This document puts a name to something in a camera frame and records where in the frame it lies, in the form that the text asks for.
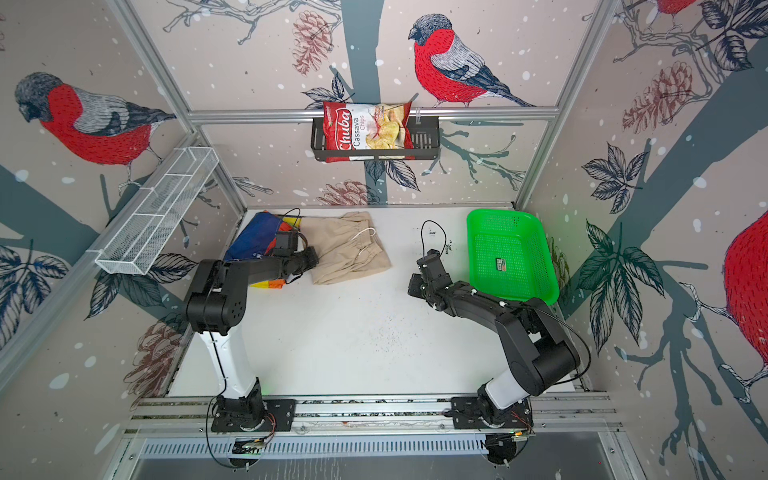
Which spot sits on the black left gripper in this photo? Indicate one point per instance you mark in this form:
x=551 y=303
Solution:
x=314 y=260

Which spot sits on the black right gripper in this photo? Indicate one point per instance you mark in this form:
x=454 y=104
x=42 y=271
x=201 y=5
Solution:
x=413 y=289

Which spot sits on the rainbow striped shorts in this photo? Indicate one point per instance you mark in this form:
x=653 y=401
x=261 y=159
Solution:
x=258 y=240

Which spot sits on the beige shorts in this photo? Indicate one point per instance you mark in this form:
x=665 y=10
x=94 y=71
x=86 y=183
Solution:
x=348 y=248

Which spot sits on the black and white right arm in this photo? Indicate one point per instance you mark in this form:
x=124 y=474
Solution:
x=537 y=350

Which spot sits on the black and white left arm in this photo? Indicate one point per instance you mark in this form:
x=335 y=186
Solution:
x=215 y=307

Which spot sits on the green plastic tray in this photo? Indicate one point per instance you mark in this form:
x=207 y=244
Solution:
x=519 y=238

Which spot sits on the red cassava chips bag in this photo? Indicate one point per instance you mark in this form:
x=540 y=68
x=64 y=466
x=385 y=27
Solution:
x=349 y=128

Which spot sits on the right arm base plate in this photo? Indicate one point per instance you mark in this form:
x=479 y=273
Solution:
x=479 y=412

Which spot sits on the black wire basket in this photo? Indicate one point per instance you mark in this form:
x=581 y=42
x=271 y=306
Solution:
x=425 y=137

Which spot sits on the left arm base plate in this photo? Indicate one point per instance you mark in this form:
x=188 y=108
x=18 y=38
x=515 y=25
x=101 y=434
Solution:
x=244 y=415

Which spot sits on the white wire mesh shelf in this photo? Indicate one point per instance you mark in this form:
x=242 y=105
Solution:
x=142 y=237

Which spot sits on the aluminium horizontal frame bar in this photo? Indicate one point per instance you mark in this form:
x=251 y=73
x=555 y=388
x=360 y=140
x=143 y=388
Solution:
x=288 y=116

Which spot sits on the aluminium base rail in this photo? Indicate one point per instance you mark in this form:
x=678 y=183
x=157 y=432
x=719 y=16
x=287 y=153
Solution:
x=327 y=415

